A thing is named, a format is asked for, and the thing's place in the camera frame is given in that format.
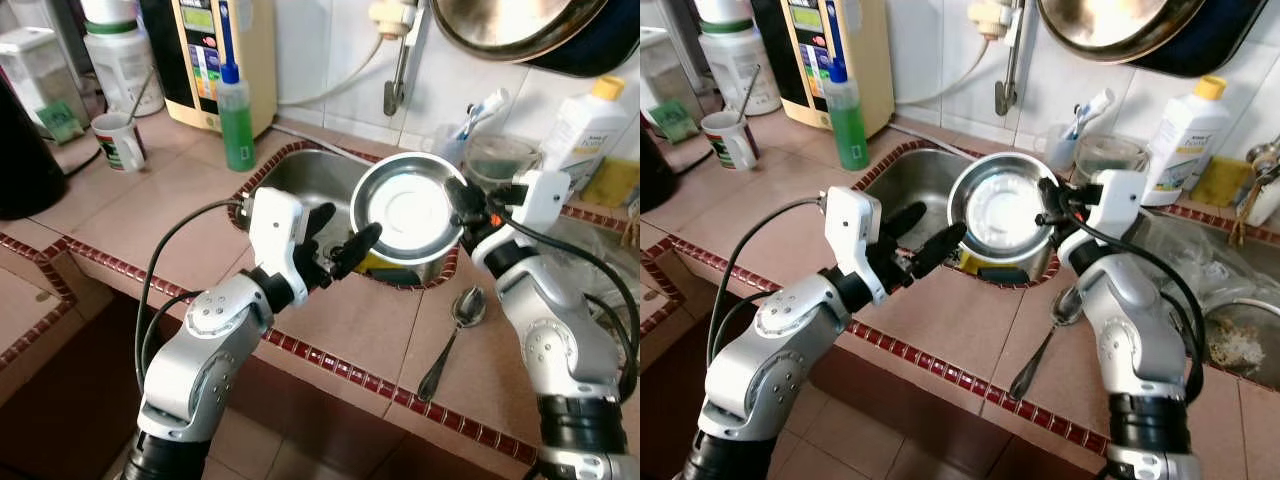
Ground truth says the steel wok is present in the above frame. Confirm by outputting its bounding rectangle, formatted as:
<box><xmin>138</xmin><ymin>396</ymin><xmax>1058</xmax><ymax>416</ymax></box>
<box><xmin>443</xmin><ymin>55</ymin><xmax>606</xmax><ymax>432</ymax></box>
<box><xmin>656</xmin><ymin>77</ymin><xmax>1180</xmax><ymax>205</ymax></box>
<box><xmin>1035</xmin><ymin>0</ymin><xmax>1213</xmax><ymax>64</ymax></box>
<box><xmin>430</xmin><ymin>0</ymin><xmax>611</xmax><ymax>64</ymax></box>

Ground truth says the beige water ionizer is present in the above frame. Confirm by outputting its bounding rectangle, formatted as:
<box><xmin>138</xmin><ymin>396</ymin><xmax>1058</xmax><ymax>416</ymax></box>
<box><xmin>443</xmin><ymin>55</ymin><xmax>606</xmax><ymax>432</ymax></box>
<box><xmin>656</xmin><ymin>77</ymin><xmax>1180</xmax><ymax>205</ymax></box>
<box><xmin>140</xmin><ymin>0</ymin><xmax>280</xmax><ymax>138</ymax></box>
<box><xmin>750</xmin><ymin>0</ymin><xmax>897</xmax><ymax>140</ymax></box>

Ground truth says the black kettle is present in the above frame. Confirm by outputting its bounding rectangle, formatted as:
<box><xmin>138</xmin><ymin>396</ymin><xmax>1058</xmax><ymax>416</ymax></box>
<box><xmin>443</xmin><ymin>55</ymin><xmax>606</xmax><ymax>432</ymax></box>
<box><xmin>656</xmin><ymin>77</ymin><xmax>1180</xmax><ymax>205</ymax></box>
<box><xmin>0</xmin><ymin>70</ymin><xmax>71</xmax><ymax>223</ymax></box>

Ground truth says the chrome pull-down faucet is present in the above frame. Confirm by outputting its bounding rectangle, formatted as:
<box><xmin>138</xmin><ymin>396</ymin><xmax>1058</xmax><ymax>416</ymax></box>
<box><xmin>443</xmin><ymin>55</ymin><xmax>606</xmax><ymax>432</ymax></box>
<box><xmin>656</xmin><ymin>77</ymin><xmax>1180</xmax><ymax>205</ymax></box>
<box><xmin>1245</xmin><ymin>135</ymin><xmax>1280</xmax><ymax>229</ymax></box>

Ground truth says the white printed mug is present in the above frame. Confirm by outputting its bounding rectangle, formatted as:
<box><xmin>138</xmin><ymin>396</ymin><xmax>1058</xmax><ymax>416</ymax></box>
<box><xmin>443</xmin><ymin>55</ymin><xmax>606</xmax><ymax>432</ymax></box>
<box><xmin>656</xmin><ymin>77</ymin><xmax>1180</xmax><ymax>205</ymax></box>
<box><xmin>90</xmin><ymin>110</ymin><xmax>149</xmax><ymax>174</ymax></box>
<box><xmin>700</xmin><ymin>109</ymin><xmax>760</xmax><ymax>172</ymax></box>

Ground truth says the clear plastic toothbrush cup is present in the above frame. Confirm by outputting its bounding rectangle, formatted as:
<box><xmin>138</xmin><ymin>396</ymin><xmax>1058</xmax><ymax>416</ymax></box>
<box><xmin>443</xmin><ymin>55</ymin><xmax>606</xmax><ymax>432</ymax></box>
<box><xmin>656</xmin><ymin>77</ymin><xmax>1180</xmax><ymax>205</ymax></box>
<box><xmin>435</xmin><ymin>120</ymin><xmax>481</xmax><ymax>166</ymax></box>
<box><xmin>1045</xmin><ymin>122</ymin><xmax>1086</xmax><ymax>173</ymax></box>

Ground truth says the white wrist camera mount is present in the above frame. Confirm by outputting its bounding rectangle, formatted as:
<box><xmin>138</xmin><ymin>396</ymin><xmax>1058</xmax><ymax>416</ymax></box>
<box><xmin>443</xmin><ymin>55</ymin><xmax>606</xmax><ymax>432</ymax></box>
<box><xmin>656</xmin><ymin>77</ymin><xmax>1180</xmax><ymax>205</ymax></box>
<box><xmin>824</xmin><ymin>186</ymin><xmax>884</xmax><ymax>307</ymax></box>
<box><xmin>508</xmin><ymin>169</ymin><xmax>572</xmax><ymax>239</ymax></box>
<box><xmin>1085</xmin><ymin>169</ymin><xmax>1150</xmax><ymax>241</ymax></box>
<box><xmin>247</xmin><ymin>186</ymin><xmax>307</xmax><ymax>284</ymax></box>

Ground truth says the green plastic bottle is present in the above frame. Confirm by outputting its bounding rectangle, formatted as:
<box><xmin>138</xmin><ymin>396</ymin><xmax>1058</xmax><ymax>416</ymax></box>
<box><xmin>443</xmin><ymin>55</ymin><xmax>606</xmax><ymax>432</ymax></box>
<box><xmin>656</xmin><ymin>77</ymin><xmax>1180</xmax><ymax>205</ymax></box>
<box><xmin>216</xmin><ymin>62</ymin><xmax>257</xmax><ymax>174</ymax></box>
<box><xmin>825</xmin><ymin>57</ymin><xmax>872</xmax><ymax>172</ymax></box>

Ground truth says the blue white toothbrush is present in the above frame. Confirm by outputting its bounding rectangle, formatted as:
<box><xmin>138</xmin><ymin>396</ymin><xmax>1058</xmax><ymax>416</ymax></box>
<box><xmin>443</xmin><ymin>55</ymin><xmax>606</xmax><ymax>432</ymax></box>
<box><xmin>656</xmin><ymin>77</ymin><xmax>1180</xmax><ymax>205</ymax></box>
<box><xmin>455</xmin><ymin>88</ymin><xmax>511</xmax><ymax>141</ymax></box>
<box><xmin>1065</xmin><ymin>88</ymin><xmax>1117</xmax><ymax>141</ymax></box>

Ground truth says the green packet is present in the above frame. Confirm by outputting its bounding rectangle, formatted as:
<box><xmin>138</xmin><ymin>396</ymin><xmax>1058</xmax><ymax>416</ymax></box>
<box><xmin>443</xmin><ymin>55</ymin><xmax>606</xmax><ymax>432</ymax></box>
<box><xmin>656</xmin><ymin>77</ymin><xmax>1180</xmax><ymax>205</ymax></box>
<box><xmin>38</xmin><ymin>100</ymin><xmax>88</xmax><ymax>143</ymax></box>
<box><xmin>650</xmin><ymin>100</ymin><xmax>699</xmax><ymax>143</ymax></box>

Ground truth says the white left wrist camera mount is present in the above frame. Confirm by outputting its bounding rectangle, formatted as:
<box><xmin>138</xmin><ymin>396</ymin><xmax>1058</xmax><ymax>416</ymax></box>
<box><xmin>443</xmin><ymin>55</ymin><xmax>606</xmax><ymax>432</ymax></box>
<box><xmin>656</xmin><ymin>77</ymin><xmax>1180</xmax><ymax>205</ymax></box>
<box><xmin>824</xmin><ymin>186</ymin><xmax>884</xmax><ymax>307</ymax></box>
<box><xmin>247</xmin><ymin>186</ymin><xmax>307</xmax><ymax>284</ymax></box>

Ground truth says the yellow sponge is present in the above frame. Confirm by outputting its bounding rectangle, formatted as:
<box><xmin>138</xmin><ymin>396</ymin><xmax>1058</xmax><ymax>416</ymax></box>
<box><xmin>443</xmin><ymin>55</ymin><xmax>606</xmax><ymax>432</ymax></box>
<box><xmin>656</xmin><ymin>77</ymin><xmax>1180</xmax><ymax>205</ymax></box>
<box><xmin>580</xmin><ymin>157</ymin><xmax>641</xmax><ymax>210</ymax></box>
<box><xmin>1190</xmin><ymin>155</ymin><xmax>1257</xmax><ymax>209</ymax></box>

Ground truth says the white bottle yellow cap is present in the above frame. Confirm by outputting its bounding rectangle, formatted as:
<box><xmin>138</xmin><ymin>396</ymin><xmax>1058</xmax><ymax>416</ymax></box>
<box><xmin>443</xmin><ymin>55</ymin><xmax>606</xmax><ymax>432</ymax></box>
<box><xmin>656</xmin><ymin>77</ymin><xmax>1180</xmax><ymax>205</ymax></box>
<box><xmin>1140</xmin><ymin>75</ymin><xmax>1234</xmax><ymax>208</ymax></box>
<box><xmin>540</xmin><ymin>75</ymin><xmax>634</xmax><ymax>191</ymax></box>

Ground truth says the white jar green band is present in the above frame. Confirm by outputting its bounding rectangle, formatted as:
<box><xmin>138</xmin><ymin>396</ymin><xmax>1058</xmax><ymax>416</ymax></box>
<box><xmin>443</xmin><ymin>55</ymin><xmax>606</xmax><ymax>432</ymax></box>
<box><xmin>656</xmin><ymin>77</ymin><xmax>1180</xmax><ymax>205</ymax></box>
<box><xmin>697</xmin><ymin>0</ymin><xmax>783</xmax><ymax>118</ymax></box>
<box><xmin>82</xmin><ymin>0</ymin><xmax>167</xmax><ymax>118</ymax></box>

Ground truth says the bamboo handle brush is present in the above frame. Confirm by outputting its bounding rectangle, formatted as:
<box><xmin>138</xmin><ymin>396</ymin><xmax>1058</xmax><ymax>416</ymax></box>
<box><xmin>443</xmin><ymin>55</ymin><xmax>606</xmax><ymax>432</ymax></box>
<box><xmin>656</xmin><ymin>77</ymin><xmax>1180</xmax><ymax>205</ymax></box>
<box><xmin>1228</xmin><ymin>165</ymin><xmax>1279</xmax><ymax>248</ymax></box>

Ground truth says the clear box white lid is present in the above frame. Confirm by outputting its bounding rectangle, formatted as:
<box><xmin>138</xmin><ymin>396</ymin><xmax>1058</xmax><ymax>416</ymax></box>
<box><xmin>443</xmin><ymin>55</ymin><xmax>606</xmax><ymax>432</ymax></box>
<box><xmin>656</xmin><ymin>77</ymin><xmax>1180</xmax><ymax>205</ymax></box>
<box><xmin>0</xmin><ymin>27</ymin><xmax>91</xmax><ymax>141</ymax></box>
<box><xmin>640</xmin><ymin>27</ymin><xmax>707</xmax><ymax>141</ymax></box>

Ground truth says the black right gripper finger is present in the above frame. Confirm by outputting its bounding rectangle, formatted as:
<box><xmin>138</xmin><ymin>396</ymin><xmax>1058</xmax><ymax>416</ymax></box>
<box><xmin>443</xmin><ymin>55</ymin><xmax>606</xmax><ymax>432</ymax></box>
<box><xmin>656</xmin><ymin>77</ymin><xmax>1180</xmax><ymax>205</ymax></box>
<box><xmin>1036</xmin><ymin>177</ymin><xmax>1076</xmax><ymax>229</ymax></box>
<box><xmin>443</xmin><ymin>177</ymin><xmax>486</xmax><ymax>229</ymax></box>

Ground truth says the dark blue pan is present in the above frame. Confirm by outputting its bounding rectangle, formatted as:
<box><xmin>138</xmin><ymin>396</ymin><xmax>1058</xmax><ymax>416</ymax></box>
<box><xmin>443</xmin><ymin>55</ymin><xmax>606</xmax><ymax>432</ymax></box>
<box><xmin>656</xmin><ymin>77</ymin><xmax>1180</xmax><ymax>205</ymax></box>
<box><xmin>520</xmin><ymin>0</ymin><xmax>641</xmax><ymax>80</ymax></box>
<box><xmin>1130</xmin><ymin>0</ymin><xmax>1273</xmax><ymax>80</ymax></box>

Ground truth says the white wall valve fitting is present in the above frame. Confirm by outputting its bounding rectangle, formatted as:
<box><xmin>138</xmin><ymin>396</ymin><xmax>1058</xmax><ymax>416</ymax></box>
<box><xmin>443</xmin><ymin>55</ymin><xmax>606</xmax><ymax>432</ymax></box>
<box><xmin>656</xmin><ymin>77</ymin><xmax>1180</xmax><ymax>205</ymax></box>
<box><xmin>367</xmin><ymin>0</ymin><xmax>423</xmax><ymax>43</ymax></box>
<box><xmin>965</xmin><ymin>0</ymin><xmax>1033</xmax><ymax>43</ymax></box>

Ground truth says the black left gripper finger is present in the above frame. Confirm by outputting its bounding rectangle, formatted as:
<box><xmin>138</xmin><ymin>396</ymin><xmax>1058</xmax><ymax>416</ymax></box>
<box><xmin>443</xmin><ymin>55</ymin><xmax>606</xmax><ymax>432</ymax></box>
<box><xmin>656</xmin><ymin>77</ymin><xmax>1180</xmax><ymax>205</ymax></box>
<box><xmin>883</xmin><ymin>201</ymin><xmax>929</xmax><ymax>243</ymax></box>
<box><xmin>303</xmin><ymin>202</ymin><xmax>339</xmax><ymax>243</ymax></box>
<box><xmin>905</xmin><ymin>222</ymin><xmax>970</xmax><ymax>282</ymax></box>
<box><xmin>330</xmin><ymin>222</ymin><xmax>384</xmax><ymax>282</ymax></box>

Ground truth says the large steel spoon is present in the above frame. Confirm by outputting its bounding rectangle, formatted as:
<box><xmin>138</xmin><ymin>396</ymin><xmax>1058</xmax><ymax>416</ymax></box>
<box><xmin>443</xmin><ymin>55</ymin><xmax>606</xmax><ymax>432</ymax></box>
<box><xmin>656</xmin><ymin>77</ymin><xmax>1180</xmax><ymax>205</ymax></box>
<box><xmin>417</xmin><ymin>287</ymin><xmax>489</xmax><ymax>404</ymax></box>
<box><xmin>1007</xmin><ymin>287</ymin><xmax>1088</xmax><ymax>402</ymax></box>

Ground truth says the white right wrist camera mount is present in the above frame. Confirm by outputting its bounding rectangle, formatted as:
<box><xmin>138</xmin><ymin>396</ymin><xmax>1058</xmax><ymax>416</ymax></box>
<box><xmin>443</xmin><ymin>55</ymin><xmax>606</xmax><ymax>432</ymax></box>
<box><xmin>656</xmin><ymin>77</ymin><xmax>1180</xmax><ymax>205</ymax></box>
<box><xmin>1085</xmin><ymin>169</ymin><xmax>1150</xmax><ymax>241</ymax></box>
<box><xmin>508</xmin><ymin>169</ymin><xmax>572</xmax><ymax>239</ymax></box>

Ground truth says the metal mesh strainer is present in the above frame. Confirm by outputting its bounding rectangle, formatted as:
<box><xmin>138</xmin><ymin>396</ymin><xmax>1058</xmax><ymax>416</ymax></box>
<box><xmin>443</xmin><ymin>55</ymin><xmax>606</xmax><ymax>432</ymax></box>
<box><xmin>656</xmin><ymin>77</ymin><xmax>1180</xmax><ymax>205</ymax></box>
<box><xmin>1203</xmin><ymin>298</ymin><xmax>1280</xmax><ymax>371</ymax></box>

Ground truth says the clear plastic bag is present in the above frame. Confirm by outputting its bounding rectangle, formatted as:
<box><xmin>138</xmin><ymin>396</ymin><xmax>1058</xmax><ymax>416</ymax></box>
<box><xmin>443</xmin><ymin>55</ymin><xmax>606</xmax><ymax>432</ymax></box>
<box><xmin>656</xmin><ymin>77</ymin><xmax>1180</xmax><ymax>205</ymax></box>
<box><xmin>1130</xmin><ymin>212</ymin><xmax>1280</xmax><ymax>313</ymax></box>
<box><xmin>545</xmin><ymin>215</ymin><xmax>641</xmax><ymax>301</ymax></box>

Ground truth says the steel bowl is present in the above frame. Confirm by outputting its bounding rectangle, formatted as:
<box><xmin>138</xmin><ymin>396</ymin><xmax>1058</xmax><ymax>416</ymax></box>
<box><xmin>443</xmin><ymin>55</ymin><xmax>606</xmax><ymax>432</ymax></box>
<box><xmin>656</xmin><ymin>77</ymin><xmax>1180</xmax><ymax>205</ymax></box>
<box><xmin>946</xmin><ymin>152</ymin><xmax>1063</xmax><ymax>268</ymax></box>
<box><xmin>349</xmin><ymin>152</ymin><xmax>470</xmax><ymax>268</ymax></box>

